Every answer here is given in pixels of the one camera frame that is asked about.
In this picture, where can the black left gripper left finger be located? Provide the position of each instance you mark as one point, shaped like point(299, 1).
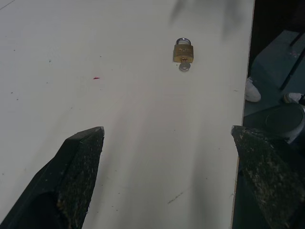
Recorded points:
point(71, 176)

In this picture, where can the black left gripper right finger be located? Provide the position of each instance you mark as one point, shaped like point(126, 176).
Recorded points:
point(267, 171)

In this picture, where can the silver key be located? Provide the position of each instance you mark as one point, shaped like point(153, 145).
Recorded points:
point(184, 66)

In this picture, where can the white shoe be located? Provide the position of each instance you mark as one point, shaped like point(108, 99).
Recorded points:
point(252, 90)
point(293, 97)

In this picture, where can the brass padlock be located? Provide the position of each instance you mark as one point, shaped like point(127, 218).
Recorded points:
point(183, 51)

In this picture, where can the black metal frame leg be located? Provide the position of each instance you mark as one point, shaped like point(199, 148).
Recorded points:
point(294, 69)

